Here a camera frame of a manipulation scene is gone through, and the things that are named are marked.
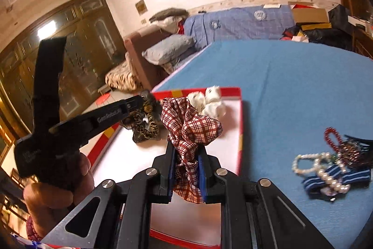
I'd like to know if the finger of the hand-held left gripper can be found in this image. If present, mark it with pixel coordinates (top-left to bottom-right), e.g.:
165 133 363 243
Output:
122 94 146 121

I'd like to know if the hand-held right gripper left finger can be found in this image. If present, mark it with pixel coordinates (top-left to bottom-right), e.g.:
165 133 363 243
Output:
44 141 177 249

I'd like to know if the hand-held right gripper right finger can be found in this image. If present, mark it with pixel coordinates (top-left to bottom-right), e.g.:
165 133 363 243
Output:
198 147 335 249

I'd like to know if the leopard print scrunchie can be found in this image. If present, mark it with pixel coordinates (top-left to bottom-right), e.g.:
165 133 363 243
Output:
122 93 162 144

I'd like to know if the red plaid scrunchie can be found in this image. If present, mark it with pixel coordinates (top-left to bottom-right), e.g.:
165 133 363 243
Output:
160 97 223 204

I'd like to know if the red white box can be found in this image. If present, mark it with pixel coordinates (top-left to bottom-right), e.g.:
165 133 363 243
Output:
77 87 244 248

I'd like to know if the blue striped bow hair clip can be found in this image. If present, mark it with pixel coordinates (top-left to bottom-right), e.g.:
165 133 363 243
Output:
301 164 372 200

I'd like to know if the large pearl bracelet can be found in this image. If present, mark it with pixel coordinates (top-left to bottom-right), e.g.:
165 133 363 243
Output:
314 157 352 195

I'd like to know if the brown beaded hair clip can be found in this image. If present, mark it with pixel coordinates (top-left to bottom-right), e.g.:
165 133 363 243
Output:
335 135 373 168

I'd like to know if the person's left hand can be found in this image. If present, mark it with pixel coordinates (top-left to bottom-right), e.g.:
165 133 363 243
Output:
23 151 94 241

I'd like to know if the red plastic stool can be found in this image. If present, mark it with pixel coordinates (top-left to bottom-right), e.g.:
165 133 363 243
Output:
95 93 113 106

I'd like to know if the brown cream patterned blanket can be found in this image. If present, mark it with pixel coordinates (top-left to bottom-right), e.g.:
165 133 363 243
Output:
105 52 143 92

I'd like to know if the brown sofa chair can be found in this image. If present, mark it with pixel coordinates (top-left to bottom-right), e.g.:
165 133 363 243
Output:
125 27 175 89

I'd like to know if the grey blue pillow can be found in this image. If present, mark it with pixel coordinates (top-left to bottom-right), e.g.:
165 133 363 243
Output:
142 34 195 65

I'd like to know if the white dotted scrunchie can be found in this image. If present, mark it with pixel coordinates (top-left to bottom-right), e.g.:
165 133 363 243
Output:
186 86 228 118

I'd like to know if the wooden wardrobe with glass doors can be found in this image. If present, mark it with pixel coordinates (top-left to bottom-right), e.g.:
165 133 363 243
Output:
0 0 126 133

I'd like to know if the white crumpled cloth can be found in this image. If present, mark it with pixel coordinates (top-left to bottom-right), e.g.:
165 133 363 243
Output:
159 17 187 34

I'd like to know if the red white blue cloth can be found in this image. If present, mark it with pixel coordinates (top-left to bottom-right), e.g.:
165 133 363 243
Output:
9 233 59 249

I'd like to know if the grey folded cloth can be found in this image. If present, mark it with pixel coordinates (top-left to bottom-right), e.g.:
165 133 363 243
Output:
149 8 188 23

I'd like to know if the blue bed cover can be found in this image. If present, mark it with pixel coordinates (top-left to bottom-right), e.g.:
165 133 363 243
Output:
152 39 373 249

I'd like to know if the blue plaid cover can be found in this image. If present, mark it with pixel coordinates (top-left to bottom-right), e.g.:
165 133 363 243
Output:
183 5 295 53

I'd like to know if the black plastic bag pile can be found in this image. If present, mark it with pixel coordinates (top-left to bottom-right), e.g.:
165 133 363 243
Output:
303 27 354 48

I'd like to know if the flat yellow brown box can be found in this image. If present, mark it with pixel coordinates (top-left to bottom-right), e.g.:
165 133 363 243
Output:
300 23 333 31

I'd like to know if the cardboard box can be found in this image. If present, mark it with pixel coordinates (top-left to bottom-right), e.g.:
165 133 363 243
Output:
291 7 331 25

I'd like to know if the wooden side cabinet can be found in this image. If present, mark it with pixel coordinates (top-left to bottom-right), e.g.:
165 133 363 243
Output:
352 24 373 60

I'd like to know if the red bead bracelet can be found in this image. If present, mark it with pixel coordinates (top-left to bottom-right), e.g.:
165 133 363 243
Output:
324 127 346 150

